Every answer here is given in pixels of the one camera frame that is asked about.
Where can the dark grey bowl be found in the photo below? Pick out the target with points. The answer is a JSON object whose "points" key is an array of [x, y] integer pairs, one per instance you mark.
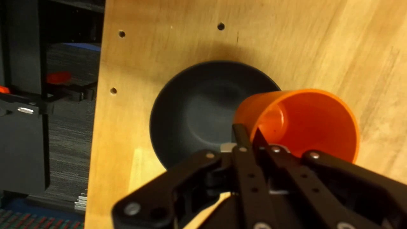
{"points": [[195, 110]]}

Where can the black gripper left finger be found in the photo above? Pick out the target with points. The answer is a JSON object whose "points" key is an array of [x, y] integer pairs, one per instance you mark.
{"points": [[230, 182]]}

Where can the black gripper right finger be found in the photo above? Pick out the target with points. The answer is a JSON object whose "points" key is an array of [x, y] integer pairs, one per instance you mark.
{"points": [[319, 191]]}

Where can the orange plastic cup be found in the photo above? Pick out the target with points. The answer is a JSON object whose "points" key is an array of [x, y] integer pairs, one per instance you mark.
{"points": [[302, 120]]}

